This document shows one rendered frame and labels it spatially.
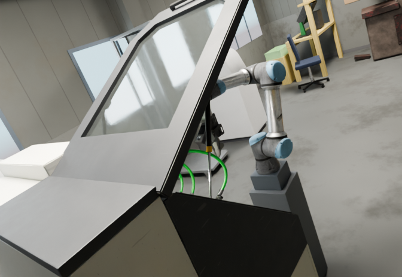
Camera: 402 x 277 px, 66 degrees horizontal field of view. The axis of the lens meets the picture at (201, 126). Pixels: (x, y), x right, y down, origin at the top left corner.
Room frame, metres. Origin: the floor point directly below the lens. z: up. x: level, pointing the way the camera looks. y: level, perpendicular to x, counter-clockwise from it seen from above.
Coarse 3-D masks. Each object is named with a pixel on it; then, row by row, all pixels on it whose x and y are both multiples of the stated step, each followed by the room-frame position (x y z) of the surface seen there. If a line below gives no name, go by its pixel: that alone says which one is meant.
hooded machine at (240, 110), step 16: (224, 64) 4.47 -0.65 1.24; (240, 64) 4.73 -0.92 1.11; (224, 96) 4.53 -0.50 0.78; (240, 96) 4.37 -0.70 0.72; (256, 96) 4.71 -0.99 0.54; (224, 112) 4.59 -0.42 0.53; (240, 112) 4.42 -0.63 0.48; (256, 112) 4.57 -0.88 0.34; (224, 128) 4.65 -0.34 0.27; (240, 128) 4.48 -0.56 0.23; (256, 128) 4.44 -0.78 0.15
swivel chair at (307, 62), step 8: (288, 40) 5.83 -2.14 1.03; (296, 48) 6.04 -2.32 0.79; (296, 56) 5.81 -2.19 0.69; (296, 64) 5.88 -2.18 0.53; (304, 64) 5.62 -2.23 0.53; (312, 64) 5.56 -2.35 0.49; (312, 80) 5.79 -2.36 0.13; (320, 80) 5.77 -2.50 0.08; (328, 80) 5.76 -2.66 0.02; (304, 88) 5.66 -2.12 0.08
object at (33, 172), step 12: (48, 144) 1.67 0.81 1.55; (60, 144) 1.53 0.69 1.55; (12, 156) 1.76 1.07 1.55; (24, 156) 1.60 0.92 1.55; (36, 156) 1.47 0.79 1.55; (48, 156) 1.36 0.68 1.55; (60, 156) 1.28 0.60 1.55; (0, 168) 1.70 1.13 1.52; (12, 168) 1.54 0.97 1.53; (24, 168) 1.41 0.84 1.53; (36, 168) 1.29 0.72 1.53; (48, 168) 1.24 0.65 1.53; (36, 180) 1.36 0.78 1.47
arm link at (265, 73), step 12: (276, 60) 1.62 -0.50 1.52; (252, 72) 1.69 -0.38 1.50; (264, 72) 1.61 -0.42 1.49; (276, 72) 1.58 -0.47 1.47; (264, 84) 1.61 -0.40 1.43; (276, 84) 1.59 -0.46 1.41; (276, 96) 1.59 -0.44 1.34; (276, 108) 1.58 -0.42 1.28; (276, 120) 1.57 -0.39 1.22; (276, 132) 1.57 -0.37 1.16; (264, 144) 1.61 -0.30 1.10; (276, 144) 1.54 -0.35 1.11; (288, 144) 1.54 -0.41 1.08; (276, 156) 1.54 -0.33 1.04
